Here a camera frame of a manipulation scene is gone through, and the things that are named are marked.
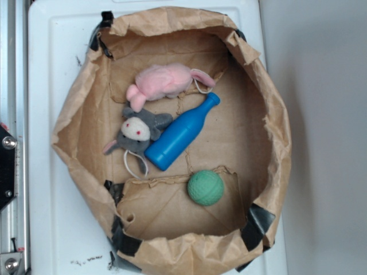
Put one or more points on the pink plush bunny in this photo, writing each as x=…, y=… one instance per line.
x=159, y=81

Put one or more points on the grey plush bunny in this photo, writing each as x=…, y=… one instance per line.
x=136, y=134

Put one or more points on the brown paper bag bin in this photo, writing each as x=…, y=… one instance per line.
x=153, y=225

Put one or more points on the blue plastic bottle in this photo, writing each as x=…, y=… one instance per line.
x=180, y=134

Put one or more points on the green rubber ball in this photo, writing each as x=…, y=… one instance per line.
x=205, y=187

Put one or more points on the white plastic tray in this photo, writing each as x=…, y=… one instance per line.
x=65, y=237

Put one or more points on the black metal bracket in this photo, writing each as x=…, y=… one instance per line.
x=7, y=172

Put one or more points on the aluminium frame rail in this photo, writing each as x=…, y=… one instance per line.
x=15, y=229

